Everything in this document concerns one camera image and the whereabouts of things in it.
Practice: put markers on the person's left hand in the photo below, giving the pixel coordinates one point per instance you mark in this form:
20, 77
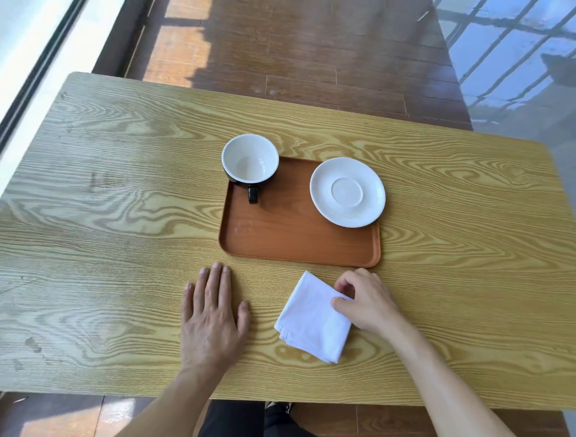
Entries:
209, 324

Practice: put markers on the white saucer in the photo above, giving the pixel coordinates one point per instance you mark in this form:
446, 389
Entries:
347, 192

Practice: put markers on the person's right forearm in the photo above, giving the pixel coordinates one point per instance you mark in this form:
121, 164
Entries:
443, 387

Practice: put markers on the white napkin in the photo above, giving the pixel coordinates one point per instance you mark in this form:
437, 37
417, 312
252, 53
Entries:
312, 319

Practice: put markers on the black cup with white inside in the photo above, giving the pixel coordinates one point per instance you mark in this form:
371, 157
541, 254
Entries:
249, 160

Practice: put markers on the person's black shoe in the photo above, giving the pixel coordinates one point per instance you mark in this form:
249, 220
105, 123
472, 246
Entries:
280, 409

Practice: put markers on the person's left forearm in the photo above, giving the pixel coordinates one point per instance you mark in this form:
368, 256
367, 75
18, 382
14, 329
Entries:
175, 405

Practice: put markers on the person's right hand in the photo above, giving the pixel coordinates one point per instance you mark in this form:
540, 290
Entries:
371, 306

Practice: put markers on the black window frame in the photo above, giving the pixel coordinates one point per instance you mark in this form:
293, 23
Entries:
38, 67

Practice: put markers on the person's black trousers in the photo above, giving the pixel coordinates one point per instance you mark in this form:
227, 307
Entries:
234, 421

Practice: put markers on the brown wooden tray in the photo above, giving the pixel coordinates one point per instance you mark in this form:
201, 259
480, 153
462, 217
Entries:
288, 229

